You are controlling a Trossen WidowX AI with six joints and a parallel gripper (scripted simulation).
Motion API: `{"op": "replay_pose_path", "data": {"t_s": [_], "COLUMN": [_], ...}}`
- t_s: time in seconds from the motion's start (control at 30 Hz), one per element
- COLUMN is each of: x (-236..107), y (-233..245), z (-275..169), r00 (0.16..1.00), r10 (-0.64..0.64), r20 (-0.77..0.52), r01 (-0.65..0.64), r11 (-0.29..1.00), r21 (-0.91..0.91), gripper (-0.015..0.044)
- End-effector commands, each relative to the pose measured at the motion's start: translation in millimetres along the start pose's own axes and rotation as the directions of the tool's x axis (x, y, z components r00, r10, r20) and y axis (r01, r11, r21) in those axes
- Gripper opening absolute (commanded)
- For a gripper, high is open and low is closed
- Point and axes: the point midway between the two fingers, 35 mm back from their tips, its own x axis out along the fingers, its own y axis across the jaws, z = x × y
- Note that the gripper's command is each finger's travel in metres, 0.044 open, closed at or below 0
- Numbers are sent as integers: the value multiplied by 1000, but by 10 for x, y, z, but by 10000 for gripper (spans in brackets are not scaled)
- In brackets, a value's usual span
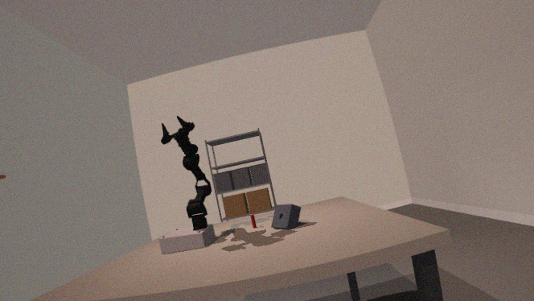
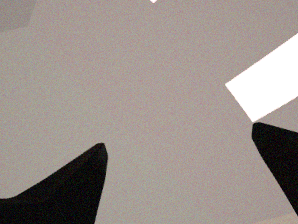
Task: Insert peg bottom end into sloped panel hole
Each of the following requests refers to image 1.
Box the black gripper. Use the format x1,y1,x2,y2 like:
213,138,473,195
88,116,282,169
161,116,195,147

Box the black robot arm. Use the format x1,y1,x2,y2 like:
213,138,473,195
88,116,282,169
175,126,212,231

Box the grey sloped panel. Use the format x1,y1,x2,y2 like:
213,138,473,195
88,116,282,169
271,204,306,229

